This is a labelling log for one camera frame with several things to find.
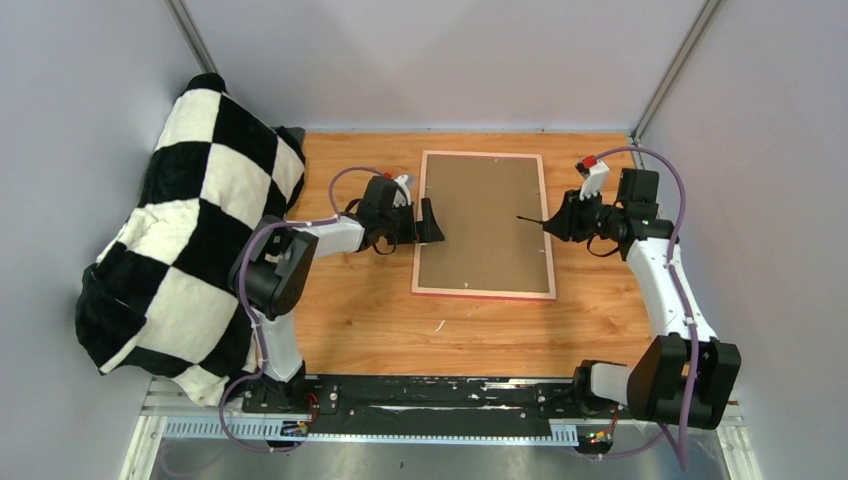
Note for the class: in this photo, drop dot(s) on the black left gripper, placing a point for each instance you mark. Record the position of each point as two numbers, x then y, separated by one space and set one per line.
410 236

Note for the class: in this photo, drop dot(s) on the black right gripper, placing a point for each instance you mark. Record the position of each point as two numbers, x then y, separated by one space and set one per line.
567 223

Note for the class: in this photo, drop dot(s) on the pink handled screwdriver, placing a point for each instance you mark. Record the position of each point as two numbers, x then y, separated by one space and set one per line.
531 220

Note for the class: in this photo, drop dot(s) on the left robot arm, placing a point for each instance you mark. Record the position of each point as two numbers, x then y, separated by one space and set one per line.
271 272

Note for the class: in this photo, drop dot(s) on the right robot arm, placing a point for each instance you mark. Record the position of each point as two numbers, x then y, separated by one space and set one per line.
686 375

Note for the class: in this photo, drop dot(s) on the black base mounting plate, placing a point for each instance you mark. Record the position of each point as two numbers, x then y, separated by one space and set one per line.
450 407

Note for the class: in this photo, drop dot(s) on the black white checkered pillow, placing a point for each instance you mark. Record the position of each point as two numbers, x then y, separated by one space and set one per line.
157 297

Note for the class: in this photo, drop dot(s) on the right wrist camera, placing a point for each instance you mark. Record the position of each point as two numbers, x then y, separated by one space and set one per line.
594 173

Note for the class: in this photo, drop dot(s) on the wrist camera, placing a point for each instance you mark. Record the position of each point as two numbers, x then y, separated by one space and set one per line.
594 173
401 185

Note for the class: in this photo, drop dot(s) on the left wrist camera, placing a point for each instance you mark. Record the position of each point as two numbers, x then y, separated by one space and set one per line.
401 185

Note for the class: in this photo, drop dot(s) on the brown frame backing board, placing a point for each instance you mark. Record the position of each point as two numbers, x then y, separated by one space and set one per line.
484 225

